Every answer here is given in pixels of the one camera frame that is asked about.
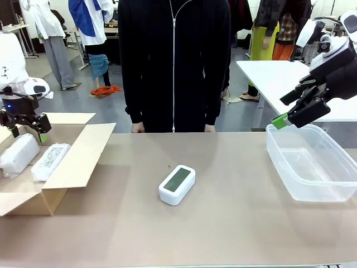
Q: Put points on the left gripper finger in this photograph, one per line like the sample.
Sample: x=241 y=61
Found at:
x=42 y=124
x=9 y=123

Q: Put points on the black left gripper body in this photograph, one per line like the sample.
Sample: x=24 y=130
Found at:
x=19 y=107

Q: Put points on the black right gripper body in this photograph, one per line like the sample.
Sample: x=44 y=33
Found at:
x=341 y=78

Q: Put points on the bubble-wrapped clock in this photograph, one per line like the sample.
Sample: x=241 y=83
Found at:
x=50 y=160
x=16 y=156

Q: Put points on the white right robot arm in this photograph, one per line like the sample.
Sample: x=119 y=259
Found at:
x=332 y=42

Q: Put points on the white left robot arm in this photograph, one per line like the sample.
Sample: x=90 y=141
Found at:
x=14 y=64

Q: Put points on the white unwrapped digital clock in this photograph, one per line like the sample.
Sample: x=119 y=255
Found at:
x=177 y=184

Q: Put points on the person's right hand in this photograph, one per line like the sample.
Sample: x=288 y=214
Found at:
x=138 y=128

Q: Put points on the person's left hand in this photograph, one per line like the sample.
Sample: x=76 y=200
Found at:
x=209 y=128

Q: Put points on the white background table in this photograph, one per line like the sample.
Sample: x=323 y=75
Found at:
x=267 y=75

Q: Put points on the person in orange trousers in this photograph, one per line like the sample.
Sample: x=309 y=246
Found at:
x=284 y=42

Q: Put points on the clear plastic container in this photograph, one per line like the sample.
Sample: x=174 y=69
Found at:
x=309 y=164

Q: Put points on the open cardboard box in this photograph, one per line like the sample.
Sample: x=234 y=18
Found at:
x=72 y=167

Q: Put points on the beige sandal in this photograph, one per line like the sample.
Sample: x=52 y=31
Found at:
x=249 y=97

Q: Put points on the person with yellow apron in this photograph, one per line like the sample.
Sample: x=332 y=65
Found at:
x=263 y=42

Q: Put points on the orange cloth on floor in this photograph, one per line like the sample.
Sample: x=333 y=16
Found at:
x=104 y=90

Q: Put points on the person in white coat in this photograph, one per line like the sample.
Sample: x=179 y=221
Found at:
x=55 y=42

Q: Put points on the light wood background desk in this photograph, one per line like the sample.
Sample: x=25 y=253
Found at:
x=16 y=27

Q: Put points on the person in blue-white garment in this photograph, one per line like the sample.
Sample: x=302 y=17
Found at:
x=92 y=25

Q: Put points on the person in black hoodie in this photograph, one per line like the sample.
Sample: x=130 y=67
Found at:
x=173 y=56

